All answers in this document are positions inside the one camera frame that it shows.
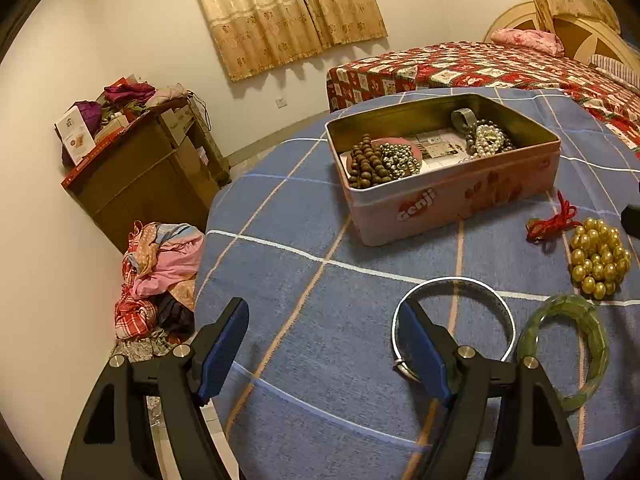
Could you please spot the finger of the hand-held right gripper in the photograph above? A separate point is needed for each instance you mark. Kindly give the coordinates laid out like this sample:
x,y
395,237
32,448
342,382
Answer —
x,y
632,220

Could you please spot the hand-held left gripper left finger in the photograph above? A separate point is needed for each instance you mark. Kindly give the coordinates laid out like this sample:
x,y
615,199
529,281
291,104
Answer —
x,y
220,357

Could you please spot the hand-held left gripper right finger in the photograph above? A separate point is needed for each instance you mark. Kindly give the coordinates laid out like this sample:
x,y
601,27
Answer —
x,y
425,357

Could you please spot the silver bangle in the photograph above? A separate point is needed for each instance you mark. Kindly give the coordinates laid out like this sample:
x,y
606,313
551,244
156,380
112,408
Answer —
x,y
452,280

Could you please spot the green jade bangle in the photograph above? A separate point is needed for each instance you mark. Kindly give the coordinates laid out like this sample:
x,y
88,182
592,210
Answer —
x,y
596,350

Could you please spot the pink tin box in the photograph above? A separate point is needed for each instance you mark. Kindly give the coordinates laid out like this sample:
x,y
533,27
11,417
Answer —
x,y
450,202

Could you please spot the silver wrist watch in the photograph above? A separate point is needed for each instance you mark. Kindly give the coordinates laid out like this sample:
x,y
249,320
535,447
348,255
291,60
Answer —
x,y
462,117

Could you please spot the grey floral cloth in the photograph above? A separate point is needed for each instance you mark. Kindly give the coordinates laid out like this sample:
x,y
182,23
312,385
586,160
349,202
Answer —
x,y
140,349

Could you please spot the pile of colourful clothes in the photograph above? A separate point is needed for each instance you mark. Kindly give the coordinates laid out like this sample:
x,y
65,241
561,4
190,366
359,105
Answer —
x,y
160,270

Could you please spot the striped pillow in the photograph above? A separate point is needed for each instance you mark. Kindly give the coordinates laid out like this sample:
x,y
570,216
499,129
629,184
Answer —
x,y
617,69

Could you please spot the brown wooden cabinet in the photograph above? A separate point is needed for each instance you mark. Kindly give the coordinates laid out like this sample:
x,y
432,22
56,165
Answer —
x,y
140,182

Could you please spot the bed with red quilt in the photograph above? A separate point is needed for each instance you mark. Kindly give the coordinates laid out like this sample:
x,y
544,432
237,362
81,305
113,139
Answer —
x,y
500,67

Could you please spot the printed paper card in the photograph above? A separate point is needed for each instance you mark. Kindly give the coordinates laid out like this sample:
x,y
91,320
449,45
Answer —
x,y
441,152

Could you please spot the pink floral pillow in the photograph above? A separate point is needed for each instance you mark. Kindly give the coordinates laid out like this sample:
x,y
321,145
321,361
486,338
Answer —
x,y
530,41

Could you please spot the flat red box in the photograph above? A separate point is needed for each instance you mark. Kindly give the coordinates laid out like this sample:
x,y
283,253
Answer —
x,y
92,162

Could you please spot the wooden bed headboard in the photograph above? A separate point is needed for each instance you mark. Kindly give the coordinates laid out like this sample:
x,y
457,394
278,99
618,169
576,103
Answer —
x,y
520,14

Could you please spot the beige box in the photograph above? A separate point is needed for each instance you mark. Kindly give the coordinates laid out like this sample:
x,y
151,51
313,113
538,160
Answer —
x,y
109,131

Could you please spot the pale pink cloth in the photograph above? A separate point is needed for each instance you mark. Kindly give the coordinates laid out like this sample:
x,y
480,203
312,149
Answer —
x,y
167,97

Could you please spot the white upright box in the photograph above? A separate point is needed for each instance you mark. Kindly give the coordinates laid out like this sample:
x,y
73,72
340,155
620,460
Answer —
x,y
75,135

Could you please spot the purple cloth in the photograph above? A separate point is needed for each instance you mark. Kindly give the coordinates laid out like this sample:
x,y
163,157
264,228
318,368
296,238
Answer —
x,y
89,112

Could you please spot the magenta cloth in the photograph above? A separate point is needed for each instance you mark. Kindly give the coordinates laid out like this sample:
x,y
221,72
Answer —
x,y
130,94

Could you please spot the white wall socket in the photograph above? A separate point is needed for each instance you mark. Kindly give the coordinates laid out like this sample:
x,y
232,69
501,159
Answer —
x,y
281,103

